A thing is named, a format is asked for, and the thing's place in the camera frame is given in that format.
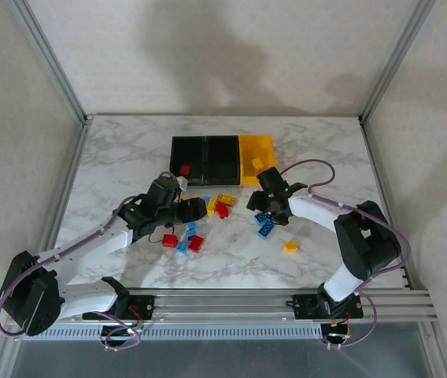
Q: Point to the black plastic container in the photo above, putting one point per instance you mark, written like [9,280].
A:
[223,157]
[196,153]

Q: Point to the yellow eight-stud lego brick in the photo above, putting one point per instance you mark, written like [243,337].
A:
[226,199]

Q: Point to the aluminium table side rail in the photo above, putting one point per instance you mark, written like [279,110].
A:
[381,177]
[66,177]

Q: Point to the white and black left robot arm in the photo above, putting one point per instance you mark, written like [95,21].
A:
[86,252]

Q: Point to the aluminium frame post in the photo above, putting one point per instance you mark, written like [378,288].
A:
[397,59]
[51,59]

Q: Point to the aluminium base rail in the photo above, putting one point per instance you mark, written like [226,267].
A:
[223,305]

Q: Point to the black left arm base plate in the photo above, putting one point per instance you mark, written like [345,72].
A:
[145,305]

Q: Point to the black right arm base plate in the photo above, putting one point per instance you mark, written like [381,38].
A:
[302,305]

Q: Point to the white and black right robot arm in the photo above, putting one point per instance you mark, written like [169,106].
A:
[318,212]

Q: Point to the yellow plastic container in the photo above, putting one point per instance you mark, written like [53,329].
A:
[249,147]

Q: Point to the small lit circuit board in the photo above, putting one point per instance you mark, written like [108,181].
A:
[337,335]
[129,332]

